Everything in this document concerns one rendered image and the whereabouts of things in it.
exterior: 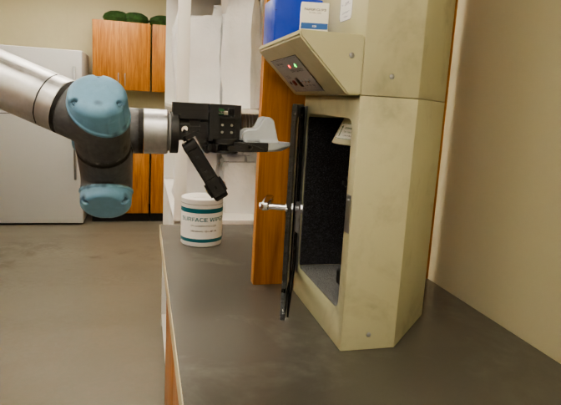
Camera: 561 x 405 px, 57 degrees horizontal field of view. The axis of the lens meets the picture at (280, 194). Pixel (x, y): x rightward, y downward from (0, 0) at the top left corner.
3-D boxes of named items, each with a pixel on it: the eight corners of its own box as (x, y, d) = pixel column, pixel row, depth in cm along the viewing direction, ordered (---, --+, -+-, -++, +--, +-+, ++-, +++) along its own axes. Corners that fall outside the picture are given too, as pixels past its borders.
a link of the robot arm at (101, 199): (71, 179, 70) (77, 118, 76) (79, 223, 79) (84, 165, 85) (132, 179, 72) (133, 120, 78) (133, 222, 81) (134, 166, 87)
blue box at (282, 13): (305, 49, 116) (308, 7, 115) (320, 46, 107) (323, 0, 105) (262, 46, 114) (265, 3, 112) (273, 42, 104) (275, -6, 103)
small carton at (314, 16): (325, 41, 99) (326, 7, 98) (327, 37, 94) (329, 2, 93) (298, 39, 99) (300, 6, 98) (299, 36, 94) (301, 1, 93)
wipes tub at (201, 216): (218, 236, 174) (219, 192, 171) (224, 247, 161) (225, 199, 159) (179, 236, 170) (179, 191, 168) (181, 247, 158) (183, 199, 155)
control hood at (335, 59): (305, 95, 119) (307, 50, 118) (361, 95, 89) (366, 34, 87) (255, 92, 117) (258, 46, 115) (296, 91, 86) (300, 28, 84)
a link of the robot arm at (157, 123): (144, 155, 84) (143, 150, 92) (172, 156, 85) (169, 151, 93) (144, 108, 82) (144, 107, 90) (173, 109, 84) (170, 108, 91)
